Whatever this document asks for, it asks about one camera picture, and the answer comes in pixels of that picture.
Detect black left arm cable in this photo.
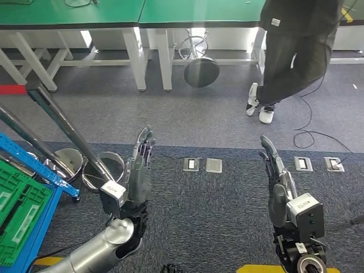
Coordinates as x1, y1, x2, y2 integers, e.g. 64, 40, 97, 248
26, 241, 89, 273

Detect blue metal shelf rack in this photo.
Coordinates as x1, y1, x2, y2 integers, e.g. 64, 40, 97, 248
0, 131, 80, 273

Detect chrome stanchion post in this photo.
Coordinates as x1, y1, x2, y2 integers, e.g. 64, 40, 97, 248
0, 105, 84, 184
25, 80, 126, 192

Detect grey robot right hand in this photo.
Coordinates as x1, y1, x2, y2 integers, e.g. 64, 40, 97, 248
258, 135, 298, 229

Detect green plastic crate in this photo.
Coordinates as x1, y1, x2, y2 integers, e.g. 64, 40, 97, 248
0, 158, 53, 267

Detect metal floor socket plate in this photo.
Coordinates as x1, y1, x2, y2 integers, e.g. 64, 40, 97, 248
324, 156, 345, 173
294, 156, 313, 173
183, 157, 200, 173
205, 158, 222, 174

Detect black round stool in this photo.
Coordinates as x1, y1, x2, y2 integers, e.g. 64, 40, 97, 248
178, 29, 221, 89

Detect green top white desk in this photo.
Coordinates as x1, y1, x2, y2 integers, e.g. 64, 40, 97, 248
139, 0, 267, 92
0, 0, 149, 93

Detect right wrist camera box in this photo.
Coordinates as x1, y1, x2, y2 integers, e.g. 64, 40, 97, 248
285, 193, 325, 244

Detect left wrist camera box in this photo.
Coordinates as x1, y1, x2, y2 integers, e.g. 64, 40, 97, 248
99, 180, 128, 220

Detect yellow floor tape square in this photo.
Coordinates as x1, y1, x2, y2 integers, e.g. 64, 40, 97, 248
236, 264, 341, 273

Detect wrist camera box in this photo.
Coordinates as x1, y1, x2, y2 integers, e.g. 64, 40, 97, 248
285, 193, 325, 244
99, 180, 128, 220

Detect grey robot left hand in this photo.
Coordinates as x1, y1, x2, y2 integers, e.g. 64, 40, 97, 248
124, 126, 156, 204

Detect person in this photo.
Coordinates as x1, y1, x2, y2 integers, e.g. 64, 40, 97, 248
245, 0, 344, 125

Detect black robot foot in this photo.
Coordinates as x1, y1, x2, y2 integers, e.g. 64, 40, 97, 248
161, 263, 183, 273

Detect black floor cable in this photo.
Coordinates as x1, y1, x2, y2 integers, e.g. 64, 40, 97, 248
293, 35, 353, 164

